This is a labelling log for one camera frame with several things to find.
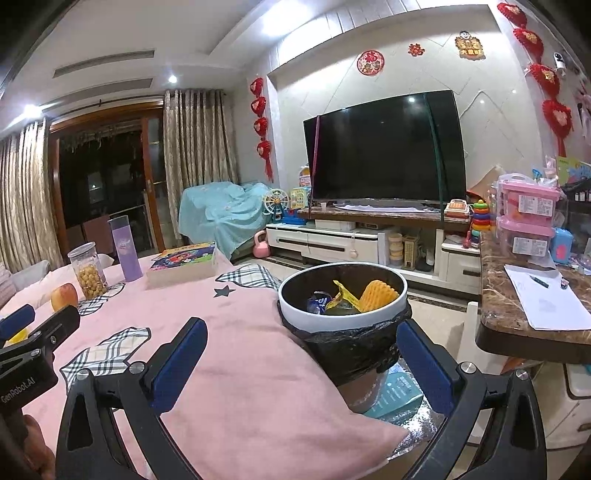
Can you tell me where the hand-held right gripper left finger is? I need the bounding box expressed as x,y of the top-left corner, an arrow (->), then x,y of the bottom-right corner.
55,316 -> 208,480

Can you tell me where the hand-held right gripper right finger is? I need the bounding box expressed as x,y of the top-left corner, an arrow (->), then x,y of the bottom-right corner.
396,318 -> 548,480

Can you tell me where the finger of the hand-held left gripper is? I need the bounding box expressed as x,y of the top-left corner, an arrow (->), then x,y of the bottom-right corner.
28,305 -> 81,360
0,305 -> 37,342

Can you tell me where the orange foam fruit net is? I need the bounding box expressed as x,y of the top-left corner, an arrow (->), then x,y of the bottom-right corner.
358,279 -> 400,313

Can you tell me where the blue snack wrapper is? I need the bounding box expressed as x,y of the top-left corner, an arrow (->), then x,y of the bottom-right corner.
307,290 -> 340,315

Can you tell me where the white bin with black bag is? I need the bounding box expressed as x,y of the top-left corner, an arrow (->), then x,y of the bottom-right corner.
277,262 -> 413,388

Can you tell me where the person's left hand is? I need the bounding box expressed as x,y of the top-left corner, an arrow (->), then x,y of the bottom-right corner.
21,413 -> 56,480

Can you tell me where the red yellow apple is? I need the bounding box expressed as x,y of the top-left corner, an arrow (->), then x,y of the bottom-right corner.
50,282 -> 79,312

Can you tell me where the turquoise box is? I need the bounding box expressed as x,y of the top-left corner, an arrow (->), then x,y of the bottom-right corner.
367,369 -> 426,421

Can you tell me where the grey cushion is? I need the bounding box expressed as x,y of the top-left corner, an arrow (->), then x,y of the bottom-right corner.
11,260 -> 51,289

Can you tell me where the pink blanket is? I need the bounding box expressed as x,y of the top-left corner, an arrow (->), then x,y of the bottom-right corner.
0,251 -> 411,480

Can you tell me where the clear jar of yellow snacks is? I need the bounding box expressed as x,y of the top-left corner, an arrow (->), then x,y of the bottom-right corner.
68,241 -> 109,301

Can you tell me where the silver foil mat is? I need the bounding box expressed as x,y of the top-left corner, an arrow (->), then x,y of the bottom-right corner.
369,401 -> 451,467

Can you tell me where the brown marble counter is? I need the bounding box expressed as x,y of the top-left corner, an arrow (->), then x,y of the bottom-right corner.
475,228 -> 591,365

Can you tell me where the purple bottle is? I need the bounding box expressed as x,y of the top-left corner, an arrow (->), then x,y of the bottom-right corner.
107,215 -> 144,282

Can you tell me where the colourful picture book box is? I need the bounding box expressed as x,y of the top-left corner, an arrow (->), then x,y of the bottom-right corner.
146,241 -> 219,291

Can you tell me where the beige patterned curtain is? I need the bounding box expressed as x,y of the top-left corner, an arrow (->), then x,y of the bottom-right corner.
163,88 -> 241,252
0,117 -> 63,273

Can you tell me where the white paper sheet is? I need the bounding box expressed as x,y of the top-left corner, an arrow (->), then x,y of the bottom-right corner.
503,264 -> 591,332

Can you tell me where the turquoise covered armchair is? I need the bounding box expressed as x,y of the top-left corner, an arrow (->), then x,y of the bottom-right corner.
178,181 -> 278,264

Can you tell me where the wooden glass sliding door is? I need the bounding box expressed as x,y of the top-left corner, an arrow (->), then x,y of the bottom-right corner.
48,104 -> 178,259

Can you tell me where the pink storage box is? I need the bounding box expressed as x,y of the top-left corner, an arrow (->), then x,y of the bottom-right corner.
496,215 -> 556,258
501,173 -> 563,220

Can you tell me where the white television cabinet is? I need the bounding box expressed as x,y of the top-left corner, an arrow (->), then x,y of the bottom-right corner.
265,205 -> 483,287

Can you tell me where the turquoise toy case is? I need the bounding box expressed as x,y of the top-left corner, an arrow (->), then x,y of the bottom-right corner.
554,226 -> 574,266

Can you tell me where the ferris wheel toy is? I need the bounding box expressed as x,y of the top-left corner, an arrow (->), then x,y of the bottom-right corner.
262,188 -> 305,226

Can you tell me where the black television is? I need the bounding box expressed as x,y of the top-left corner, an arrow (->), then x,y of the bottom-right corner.
302,90 -> 468,208

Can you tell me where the colourful picture book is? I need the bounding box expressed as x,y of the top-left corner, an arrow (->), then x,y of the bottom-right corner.
556,156 -> 591,185

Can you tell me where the rainbow stacking ring toy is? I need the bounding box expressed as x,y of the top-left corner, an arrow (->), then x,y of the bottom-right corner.
468,199 -> 492,250

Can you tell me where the red hanging decoration string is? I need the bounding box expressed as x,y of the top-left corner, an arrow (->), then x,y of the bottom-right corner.
249,76 -> 274,183
496,2 -> 573,158

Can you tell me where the round red wall sticker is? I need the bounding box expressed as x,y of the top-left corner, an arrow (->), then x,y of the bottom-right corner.
356,50 -> 385,75

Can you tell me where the gold red wall sticker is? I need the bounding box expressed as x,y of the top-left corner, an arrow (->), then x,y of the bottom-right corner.
455,31 -> 486,60

